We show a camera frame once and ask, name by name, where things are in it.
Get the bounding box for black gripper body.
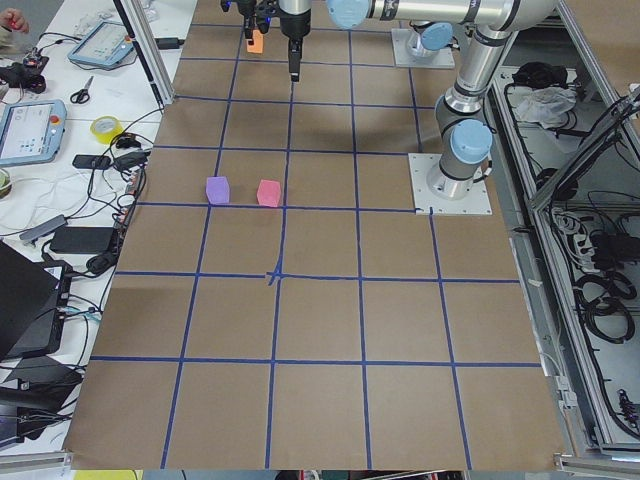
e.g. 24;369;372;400
219;0;278;20
278;0;311;39

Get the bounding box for orange foam block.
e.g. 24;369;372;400
246;29;264;54

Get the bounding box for pink foam block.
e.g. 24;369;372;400
256;179;281;208

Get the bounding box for purple foam block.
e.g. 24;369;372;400
205;176;230;205

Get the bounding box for far teach pendant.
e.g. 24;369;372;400
67;20;134;70

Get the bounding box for teach pendant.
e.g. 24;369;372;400
67;20;134;70
1;100;67;167

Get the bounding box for yellow tape roll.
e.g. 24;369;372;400
90;115;124;145

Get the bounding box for near teach pendant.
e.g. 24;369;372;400
1;100;67;167

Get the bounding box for white crumpled cloth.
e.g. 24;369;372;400
514;87;577;129

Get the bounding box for brown paper table cover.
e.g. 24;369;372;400
65;1;566;471

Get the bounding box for black power adapter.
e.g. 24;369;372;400
50;226;115;254

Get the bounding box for black laptop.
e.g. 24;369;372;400
1;243;71;361

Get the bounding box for aluminium frame post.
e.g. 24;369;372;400
113;0;175;108

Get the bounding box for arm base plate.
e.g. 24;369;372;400
391;28;455;70
408;153;492;216

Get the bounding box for black handled scissors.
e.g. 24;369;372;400
69;76;94;105

